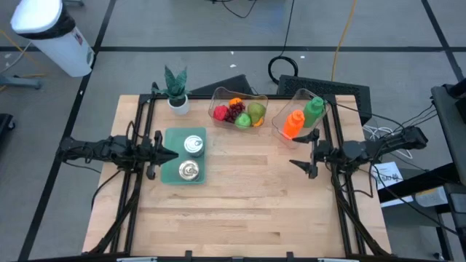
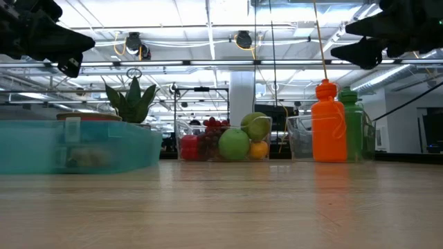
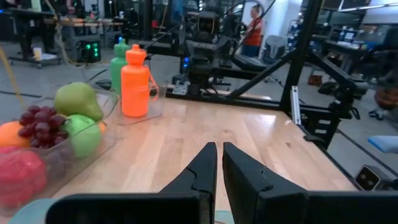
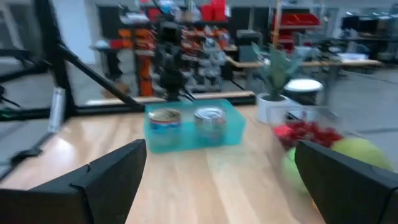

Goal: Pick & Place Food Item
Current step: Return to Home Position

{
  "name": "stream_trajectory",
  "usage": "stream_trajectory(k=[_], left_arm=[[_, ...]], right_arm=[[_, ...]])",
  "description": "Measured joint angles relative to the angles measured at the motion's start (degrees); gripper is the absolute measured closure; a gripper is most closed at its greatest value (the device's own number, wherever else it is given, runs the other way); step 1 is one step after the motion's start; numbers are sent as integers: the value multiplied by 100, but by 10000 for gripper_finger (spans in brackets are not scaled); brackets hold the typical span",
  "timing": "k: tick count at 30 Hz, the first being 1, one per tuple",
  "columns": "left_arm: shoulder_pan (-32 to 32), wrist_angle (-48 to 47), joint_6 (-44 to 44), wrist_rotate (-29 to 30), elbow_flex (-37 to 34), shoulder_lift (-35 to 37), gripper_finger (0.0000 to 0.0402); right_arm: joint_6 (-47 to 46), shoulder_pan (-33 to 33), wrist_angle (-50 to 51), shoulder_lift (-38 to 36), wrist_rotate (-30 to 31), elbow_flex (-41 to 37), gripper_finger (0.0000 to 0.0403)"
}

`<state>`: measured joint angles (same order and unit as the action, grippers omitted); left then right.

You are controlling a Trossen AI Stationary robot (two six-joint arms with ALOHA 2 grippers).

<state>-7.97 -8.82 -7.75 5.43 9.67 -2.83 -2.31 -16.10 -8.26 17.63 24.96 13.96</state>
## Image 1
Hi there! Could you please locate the snake plant in white pot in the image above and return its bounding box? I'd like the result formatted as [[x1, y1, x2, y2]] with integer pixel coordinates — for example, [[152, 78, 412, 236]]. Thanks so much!
[[151, 64, 192, 116]]

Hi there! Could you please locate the black aluminium rig frame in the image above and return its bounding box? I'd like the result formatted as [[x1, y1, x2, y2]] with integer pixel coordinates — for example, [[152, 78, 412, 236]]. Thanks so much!
[[82, 92, 392, 262]]

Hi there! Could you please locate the white cable bundle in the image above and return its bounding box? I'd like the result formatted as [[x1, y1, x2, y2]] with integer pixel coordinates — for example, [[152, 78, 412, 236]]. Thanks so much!
[[362, 123, 414, 161]]

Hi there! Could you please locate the black perforated panel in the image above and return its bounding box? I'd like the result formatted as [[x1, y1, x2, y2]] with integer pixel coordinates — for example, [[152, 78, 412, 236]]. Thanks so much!
[[276, 74, 373, 127]]

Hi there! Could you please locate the white trash can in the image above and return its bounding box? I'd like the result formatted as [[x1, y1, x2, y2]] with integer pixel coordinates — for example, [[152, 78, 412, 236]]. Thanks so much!
[[9, 0, 96, 79]]

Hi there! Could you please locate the red bell pepper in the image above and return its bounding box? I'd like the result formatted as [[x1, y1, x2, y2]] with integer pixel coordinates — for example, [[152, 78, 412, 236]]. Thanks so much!
[[213, 105, 230, 122]]

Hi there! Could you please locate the green pear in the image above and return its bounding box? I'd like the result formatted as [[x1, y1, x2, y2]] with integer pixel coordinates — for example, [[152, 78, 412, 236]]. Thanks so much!
[[247, 101, 266, 124]]

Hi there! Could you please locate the left arm base cable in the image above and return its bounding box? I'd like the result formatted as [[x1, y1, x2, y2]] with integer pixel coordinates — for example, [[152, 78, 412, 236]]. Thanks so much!
[[90, 167, 125, 210]]

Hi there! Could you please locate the black floor plate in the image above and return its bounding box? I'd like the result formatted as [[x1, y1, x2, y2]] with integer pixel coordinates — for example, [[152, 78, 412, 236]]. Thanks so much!
[[189, 74, 253, 96]]

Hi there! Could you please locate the grey stand base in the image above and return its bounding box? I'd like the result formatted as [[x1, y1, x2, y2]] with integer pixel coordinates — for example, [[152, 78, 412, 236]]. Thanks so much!
[[0, 74, 43, 91]]

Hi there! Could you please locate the white printed paper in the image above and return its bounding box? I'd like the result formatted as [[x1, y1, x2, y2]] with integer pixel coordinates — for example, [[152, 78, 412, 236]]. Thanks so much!
[[371, 161, 404, 191]]

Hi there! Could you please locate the yellow power cable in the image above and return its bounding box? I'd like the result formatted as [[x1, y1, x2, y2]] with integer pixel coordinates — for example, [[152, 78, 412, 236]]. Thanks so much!
[[330, 0, 360, 82]]

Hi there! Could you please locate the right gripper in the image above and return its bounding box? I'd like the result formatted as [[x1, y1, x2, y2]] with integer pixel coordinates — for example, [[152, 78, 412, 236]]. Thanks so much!
[[289, 128, 334, 179]]

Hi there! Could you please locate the thin yellow cable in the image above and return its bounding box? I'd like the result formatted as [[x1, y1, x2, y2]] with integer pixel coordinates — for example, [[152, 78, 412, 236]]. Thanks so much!
[[0, 28, 48, 92]]

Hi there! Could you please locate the green squeeze bottle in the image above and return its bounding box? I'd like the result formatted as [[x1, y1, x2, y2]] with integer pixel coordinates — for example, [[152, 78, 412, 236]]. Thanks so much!
[[303, 96, 328, 129]]

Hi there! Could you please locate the dark equipment cart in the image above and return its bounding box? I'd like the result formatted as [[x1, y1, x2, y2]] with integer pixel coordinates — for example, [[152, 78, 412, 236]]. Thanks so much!
[[376, 78, 466, 262]]

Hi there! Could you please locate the orange squeeze bottle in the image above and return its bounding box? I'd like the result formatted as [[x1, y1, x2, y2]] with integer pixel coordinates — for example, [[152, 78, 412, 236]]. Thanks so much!
[[282, 109, 306, 140]]

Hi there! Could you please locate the dark red grape bunch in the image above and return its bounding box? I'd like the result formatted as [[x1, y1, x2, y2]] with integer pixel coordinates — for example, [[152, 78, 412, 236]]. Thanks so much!
[[225, 101, 247, 124]]

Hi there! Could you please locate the green lime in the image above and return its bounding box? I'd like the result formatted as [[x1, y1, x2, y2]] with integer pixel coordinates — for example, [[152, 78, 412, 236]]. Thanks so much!
[[234, 112, 253, 130]]

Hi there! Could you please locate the black coiled cable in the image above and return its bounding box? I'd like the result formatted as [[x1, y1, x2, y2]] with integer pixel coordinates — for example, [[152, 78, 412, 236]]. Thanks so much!
[[267, 0, 299, 85]]

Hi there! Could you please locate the pink striped Wild Planet can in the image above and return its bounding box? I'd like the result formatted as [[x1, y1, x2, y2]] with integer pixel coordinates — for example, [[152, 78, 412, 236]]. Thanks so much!
[[178, 159, 201, 178]]

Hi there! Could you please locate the clear plastic bin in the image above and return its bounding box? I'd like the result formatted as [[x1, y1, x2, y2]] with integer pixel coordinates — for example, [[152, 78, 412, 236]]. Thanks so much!
[[271, 87, 331, 148], [208, 86, 269, 135]]

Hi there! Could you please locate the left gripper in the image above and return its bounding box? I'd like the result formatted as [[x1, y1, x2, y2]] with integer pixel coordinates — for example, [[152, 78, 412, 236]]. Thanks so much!
[[140, 130, 179, 180]]

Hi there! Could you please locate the black floor equipment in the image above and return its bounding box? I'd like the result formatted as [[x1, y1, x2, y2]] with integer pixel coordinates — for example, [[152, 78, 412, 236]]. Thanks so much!
[[0, 113, 16, 146]]

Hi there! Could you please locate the clear plastic container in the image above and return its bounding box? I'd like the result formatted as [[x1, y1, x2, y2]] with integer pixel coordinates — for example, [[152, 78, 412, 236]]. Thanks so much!
[[414, 186, 449, 207]]

